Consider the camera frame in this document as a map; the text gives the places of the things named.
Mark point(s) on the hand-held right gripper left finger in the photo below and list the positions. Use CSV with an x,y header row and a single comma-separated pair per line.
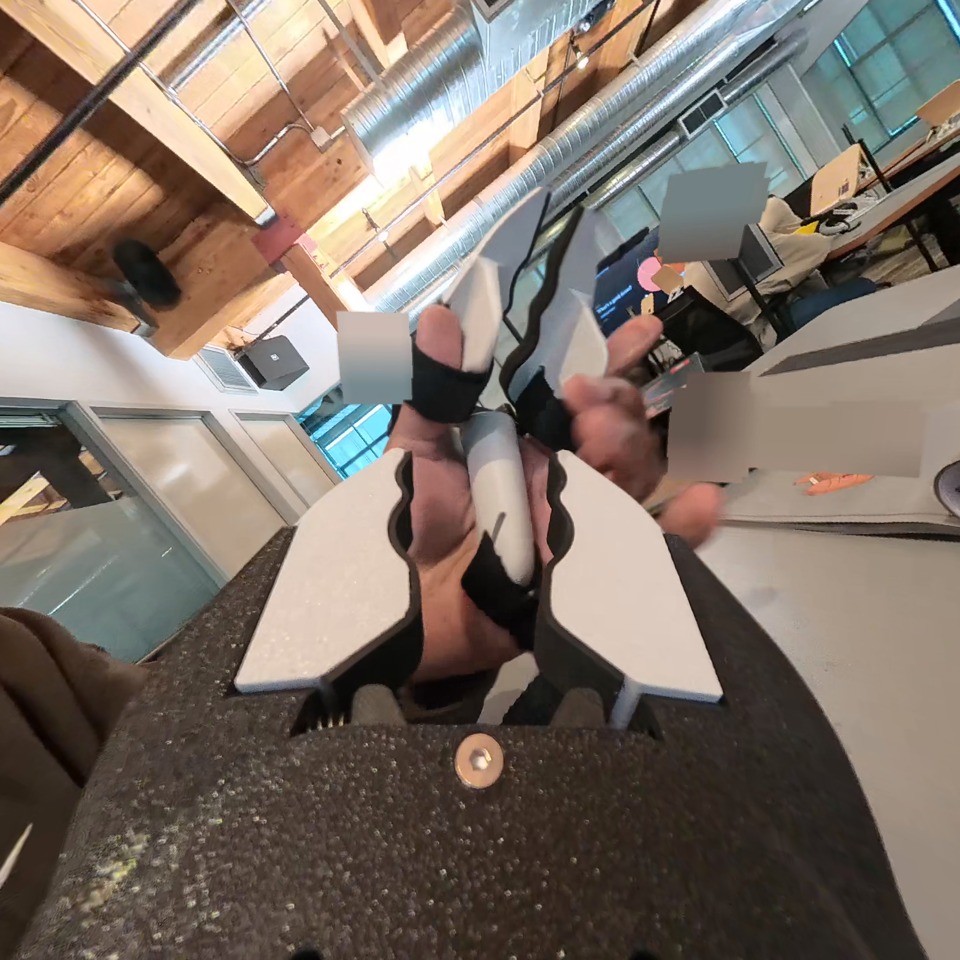
x,y
338,593

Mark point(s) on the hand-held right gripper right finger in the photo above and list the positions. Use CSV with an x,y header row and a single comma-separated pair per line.
x,y
630,600

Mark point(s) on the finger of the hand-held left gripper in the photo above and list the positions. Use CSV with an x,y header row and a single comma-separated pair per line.
x,y
488,285
578,330

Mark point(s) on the lego instruction booklet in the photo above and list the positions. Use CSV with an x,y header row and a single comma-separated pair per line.
x,y
840,488

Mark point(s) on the person's left hand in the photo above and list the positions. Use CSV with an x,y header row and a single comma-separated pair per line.
x,y
450,495

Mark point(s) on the wall display screen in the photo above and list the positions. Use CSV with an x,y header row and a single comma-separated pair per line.
x,y
623,278

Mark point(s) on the silver ventilation duct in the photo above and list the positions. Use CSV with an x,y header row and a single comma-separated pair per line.
x,y
435,83

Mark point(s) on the black wall speaker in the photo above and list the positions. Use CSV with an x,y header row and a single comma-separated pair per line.
x,y
275,362

